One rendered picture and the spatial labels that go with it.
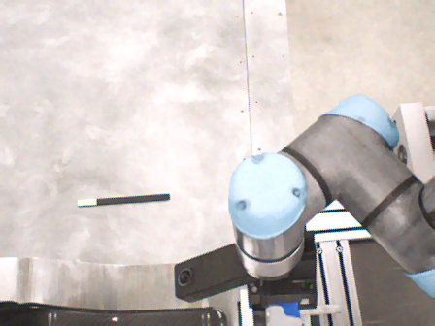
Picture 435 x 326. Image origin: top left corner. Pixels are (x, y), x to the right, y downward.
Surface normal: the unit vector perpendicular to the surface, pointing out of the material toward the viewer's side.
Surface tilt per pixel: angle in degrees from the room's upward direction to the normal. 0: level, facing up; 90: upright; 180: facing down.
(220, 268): 41
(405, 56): 0
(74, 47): 0
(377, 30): 0
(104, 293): 22
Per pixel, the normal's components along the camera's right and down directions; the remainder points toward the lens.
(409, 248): -0.66, 0.32
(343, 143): 0.07, -0.28
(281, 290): -0.07, -0.48
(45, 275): 0.41, -0.34
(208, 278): -0.60, -0.36
